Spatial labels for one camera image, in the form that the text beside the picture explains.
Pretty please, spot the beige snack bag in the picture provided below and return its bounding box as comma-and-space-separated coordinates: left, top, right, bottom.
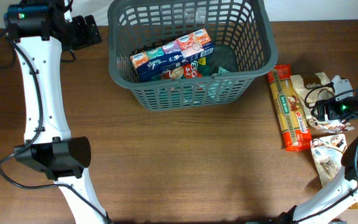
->
290, 72, 354, 134
311, 134, 347, 187

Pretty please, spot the Kleenex tissue multipack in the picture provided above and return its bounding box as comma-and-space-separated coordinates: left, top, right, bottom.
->
130, 28, 214, 82

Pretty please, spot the green Nescafe coffee bag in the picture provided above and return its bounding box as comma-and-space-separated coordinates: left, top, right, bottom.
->
151, 56, 210, 81

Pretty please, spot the pale green clear packet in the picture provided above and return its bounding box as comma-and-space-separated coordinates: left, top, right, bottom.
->
210, 67, 230, 77

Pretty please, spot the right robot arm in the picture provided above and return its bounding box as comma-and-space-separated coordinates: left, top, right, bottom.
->
276, 78, 358, 224

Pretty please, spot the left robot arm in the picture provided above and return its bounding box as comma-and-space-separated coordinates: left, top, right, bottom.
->
4, 1, 111, 223

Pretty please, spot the red San Remo spaghetti pack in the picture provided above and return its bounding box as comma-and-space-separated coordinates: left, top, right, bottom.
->
267, 65, 312, 151

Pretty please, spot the grey plastic basket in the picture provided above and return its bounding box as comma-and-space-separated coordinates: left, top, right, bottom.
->
107, 0, 278, 111

